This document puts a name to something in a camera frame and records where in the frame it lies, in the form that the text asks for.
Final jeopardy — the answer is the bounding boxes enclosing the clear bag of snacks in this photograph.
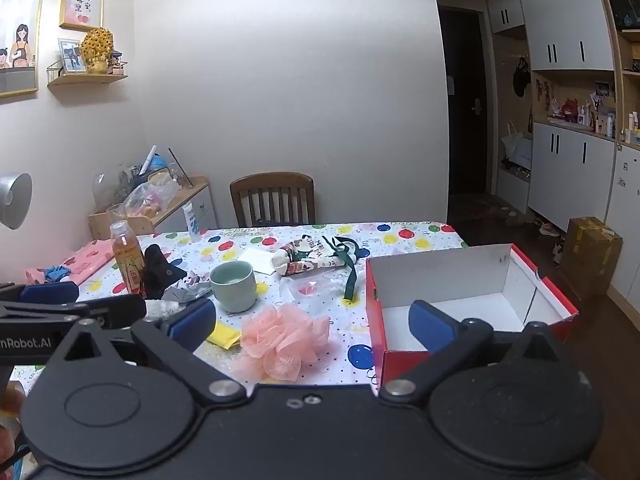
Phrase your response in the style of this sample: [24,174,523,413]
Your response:
[108,174,181,218]

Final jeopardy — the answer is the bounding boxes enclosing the wooden side cabinet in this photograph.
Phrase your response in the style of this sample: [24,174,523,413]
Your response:
[86,174,219,239]

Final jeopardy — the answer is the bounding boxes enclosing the white wall cabinets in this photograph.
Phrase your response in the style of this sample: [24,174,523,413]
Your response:
[486,0,639,311]

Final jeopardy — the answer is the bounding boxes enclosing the gold framed family picture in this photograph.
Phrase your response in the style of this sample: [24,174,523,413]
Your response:
[0,0,42,98]

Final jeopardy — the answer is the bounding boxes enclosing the yellow sponge cloth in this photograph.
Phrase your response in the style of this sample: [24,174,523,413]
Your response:
[206,322,241,351]

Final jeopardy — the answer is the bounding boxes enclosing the pink folded cloth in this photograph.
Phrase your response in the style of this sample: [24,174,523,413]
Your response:
[25,240,113,285]

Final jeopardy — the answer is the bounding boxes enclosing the yellow flower ornament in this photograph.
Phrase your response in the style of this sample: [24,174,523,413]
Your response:
[79,27,114,74]

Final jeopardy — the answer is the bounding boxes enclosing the wooden wall shelf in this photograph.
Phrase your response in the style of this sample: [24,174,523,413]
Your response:
[47,61,127,89]

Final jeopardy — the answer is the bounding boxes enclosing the red white cardboard box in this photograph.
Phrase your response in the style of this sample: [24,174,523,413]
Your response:
[366,244,578,385]

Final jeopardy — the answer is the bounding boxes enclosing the black drawstring pouch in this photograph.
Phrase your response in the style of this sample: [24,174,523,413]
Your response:
[142,244,186,300]

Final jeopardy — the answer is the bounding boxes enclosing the balloon print tablecloth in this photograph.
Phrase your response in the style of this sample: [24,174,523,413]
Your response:
[8,220,469,396]

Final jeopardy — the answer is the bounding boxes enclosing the orange tea bottle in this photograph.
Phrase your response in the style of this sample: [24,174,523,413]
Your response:
[110,220,144,295]

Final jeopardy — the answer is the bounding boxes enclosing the pink mesh bath pouf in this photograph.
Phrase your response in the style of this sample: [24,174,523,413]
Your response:
[233,304,331,382]

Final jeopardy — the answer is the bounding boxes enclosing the brown cardboard box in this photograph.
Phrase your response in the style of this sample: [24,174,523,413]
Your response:
[559,217,623,300]

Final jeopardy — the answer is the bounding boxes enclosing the small photo frame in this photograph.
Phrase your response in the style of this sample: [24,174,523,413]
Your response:
[58,39,86,73]

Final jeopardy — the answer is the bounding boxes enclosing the white paper napkin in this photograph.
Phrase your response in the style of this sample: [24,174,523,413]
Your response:
[239,247,276,275]

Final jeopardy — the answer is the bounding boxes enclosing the christmas print fabric bag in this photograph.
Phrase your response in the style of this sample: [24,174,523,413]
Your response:
[271,235,366,301]

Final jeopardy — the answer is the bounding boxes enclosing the pale green ceramic mug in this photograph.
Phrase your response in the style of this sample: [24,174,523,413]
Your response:
[209,261,257,314]

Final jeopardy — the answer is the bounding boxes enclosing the silver desk lamp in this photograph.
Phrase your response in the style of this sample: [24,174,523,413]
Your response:
[0,172,32,230]

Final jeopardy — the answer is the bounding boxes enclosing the brown wooden chair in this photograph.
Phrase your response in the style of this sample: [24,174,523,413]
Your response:
[230,171,316,228]

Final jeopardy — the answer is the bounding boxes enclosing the panda print packet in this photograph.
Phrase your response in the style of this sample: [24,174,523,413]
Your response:
[162,273,213,306]

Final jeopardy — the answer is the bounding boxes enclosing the clear plastic bag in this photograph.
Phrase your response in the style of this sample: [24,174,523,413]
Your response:
[278,270,347,318]

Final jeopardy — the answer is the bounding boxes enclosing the small gold framed picture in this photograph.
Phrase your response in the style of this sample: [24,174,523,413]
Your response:
[60,0,104,32]

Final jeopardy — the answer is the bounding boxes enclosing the white tube of cream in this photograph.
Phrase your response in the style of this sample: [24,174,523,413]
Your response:
[182,202,202,243]

